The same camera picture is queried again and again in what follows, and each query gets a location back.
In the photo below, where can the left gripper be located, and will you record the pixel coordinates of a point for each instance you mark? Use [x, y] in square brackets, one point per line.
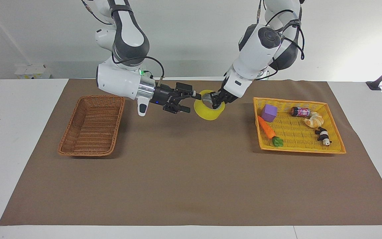
[229, 96]

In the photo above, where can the brown wicker basket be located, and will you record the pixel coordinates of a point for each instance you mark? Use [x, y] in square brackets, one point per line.
[93, 127]

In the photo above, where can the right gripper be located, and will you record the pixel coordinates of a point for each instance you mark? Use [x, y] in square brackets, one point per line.
[163, 95]

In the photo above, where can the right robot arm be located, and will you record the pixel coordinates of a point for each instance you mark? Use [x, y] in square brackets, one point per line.
[124, 33]

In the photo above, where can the yellow plastic basket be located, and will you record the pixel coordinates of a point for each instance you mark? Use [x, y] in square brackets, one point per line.
[297, 136]

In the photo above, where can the yellow tape roll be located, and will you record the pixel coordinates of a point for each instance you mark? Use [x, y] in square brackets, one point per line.
[207, 113]

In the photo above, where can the orange toy carrot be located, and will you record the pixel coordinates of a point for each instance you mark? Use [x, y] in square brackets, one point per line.
[266, 129]

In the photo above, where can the purple cube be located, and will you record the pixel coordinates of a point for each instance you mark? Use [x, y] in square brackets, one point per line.
[269, 113]

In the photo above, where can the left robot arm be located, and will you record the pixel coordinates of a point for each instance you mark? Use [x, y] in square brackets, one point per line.
[255, 53]

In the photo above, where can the black and white panda toy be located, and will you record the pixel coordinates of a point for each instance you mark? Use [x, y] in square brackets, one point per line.
[323, 135]

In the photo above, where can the small dark can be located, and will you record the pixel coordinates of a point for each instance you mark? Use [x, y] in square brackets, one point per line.
[299, 112]

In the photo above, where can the toy bread roll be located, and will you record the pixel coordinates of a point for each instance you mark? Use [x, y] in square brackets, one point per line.
[313, 121]

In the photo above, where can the white wall box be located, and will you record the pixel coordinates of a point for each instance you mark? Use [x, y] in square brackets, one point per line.
[31, 71]

